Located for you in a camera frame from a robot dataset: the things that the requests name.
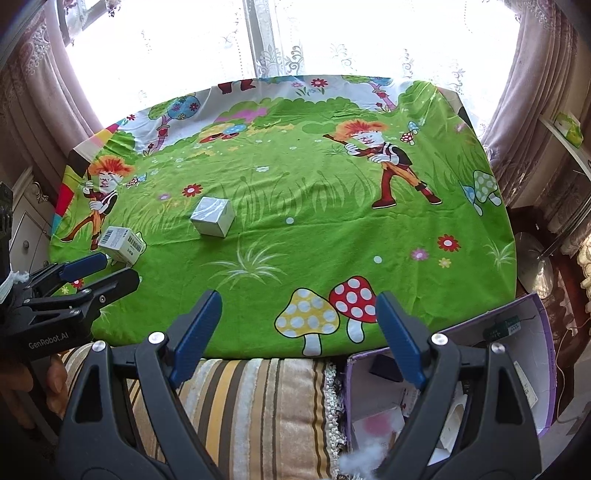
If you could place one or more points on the person's left hand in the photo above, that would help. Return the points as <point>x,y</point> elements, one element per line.
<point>57,385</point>

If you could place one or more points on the silver grey box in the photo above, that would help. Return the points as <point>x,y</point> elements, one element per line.
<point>212,219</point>

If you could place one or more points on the beige curtains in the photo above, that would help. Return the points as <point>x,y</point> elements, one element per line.
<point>37,92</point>

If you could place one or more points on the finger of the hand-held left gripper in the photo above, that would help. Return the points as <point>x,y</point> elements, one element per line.
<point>111,286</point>
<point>83,267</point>

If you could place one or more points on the white lace sheer curtain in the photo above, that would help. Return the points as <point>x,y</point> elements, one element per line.
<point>346,41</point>

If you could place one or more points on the cream lace cloth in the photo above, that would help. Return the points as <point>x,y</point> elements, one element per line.
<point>585,267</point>

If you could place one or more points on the printed green cartoon cloth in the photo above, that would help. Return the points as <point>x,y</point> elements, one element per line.
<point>300,207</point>

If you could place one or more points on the mauve curtain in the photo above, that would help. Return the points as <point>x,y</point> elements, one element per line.
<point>535,69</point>

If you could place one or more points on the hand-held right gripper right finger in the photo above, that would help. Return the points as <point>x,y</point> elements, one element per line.
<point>401,341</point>

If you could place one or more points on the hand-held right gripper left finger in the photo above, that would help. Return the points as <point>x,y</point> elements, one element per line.
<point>194,341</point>

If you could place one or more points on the window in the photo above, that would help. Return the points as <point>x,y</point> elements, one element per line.
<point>258,27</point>

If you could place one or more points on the white ornate dresser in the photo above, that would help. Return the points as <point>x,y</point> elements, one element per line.
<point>34,230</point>

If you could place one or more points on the small blue box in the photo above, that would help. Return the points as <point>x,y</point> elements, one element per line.
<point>385,369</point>

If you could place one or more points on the purple cardboard box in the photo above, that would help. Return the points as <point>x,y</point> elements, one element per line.
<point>531,332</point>

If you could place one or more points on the green tissue pack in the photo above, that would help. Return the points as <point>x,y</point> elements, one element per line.
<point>569,128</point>

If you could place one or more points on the striped plush cushion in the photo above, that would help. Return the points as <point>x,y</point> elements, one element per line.
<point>258,415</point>

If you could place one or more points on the white box with barcode label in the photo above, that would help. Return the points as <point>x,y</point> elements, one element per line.
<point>122,244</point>

